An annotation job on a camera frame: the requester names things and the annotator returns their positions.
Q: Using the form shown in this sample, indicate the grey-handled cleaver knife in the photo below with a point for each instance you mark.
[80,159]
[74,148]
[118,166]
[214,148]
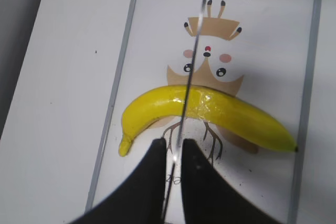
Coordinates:
[178,149]

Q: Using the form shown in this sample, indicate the grey-rimmed deer cutting board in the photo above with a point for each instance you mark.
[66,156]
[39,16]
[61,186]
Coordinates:
[261,51]

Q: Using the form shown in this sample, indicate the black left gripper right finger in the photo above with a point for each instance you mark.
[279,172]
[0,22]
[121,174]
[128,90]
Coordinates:
[208,198]

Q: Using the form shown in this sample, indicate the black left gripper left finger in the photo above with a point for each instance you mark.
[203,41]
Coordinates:
[139,199]

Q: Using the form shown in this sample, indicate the yellow plastic banana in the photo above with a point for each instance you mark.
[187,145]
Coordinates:
[208,105]

